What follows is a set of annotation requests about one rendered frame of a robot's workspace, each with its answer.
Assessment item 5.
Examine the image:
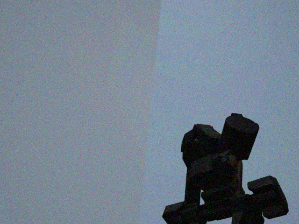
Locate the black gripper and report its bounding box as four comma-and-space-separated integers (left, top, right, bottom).
162, 172, 289, 224

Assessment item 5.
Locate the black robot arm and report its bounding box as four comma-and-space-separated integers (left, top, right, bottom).
181, 113, 260, 205

